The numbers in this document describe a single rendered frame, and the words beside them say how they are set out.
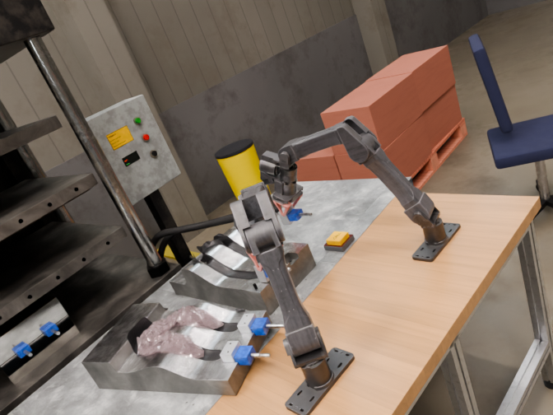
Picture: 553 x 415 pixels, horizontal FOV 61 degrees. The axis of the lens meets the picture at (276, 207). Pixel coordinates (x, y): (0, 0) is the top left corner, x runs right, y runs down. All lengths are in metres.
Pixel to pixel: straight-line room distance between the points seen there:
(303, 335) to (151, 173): 1.30
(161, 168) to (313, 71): 3.96
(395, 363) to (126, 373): 0.74
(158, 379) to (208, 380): 0.17
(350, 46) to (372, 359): 5.63
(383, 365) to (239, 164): 3.25
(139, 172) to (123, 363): 0.95
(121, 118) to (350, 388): 1.48
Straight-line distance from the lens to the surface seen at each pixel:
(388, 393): 1.13
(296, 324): 1.10
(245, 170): 4.27
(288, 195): 1.61
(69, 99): 1.92
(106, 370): 1.51
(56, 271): 1.96
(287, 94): 5.58
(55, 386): 1.77
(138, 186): 2.16
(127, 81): 4.17
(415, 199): 1.44
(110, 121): 2.12
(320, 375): 1.15
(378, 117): 3.28
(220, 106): 4.95
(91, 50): 4.11
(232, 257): 1.66
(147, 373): 1.40
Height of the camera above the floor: 1.62
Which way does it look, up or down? 22 degrees down
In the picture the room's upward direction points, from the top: 22 degrees counter-clockwise
